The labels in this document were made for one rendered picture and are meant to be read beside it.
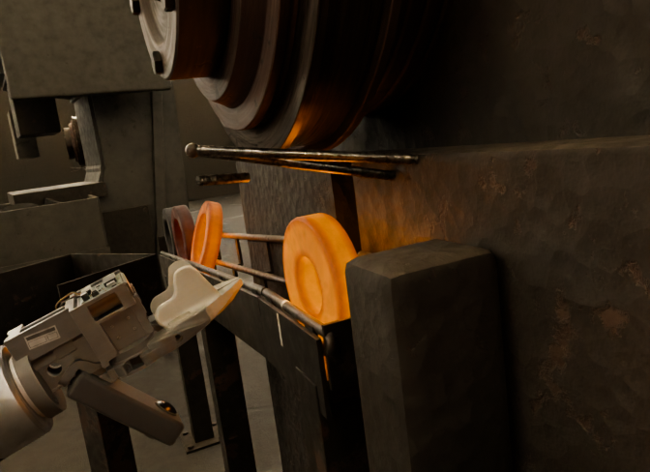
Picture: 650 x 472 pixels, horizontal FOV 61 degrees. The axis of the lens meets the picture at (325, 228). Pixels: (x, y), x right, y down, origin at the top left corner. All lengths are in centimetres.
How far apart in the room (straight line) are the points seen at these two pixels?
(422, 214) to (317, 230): 11
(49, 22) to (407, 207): 284
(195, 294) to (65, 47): 274
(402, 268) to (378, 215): 20
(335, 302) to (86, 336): 23
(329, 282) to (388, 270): 17
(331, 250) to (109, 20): 284
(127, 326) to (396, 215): 28
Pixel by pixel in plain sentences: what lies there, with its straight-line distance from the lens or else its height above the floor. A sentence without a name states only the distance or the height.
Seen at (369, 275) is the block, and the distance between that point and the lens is 41.
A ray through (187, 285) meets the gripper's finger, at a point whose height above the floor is 77.
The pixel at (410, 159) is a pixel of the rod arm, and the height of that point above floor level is 87.
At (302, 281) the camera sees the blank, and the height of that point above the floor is 73.
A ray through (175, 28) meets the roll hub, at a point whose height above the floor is 101.
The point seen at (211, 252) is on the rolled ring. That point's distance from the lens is 127.
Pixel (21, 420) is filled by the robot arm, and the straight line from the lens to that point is 56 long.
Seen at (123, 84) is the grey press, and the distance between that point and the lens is 325.
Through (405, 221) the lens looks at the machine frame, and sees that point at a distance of 55.
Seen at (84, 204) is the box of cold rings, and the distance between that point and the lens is 297.
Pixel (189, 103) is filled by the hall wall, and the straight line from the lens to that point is 1084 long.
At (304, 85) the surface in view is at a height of 94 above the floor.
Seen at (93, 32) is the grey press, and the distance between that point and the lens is 327.
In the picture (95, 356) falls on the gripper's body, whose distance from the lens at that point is 57.
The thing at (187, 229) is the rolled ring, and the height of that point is 71.
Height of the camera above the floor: 90
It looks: 9 degrees down
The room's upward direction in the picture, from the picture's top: 7 degrees counter-clockwise
